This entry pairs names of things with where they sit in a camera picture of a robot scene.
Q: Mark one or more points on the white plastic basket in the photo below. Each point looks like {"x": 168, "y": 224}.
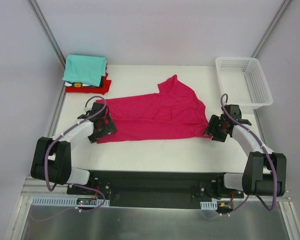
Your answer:
{"x": 243, "y": 79}

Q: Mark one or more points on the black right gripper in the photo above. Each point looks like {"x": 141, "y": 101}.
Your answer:
{"x": 213, "y": 130}

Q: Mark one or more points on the crimson pink t shirt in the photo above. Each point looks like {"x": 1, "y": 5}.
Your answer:
{"x": 175, "y": 112}

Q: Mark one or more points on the folded teal t shirt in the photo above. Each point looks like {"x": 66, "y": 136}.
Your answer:
{"x": 87, "y": 70}

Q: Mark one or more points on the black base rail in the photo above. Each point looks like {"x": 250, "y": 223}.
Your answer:
{"x": 163, "y": 190}

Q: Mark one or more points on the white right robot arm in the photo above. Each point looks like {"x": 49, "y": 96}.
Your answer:
{"x": 263, "y": 168}

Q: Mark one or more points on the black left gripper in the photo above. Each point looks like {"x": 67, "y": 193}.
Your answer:
{"x": 105, "y": 130}

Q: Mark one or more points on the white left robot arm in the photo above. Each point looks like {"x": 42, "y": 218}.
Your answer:
{"x": 52, "y": 161}

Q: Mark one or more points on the folded dark printed t shirt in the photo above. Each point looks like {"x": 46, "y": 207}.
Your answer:
{"x": 79, "y": 87}

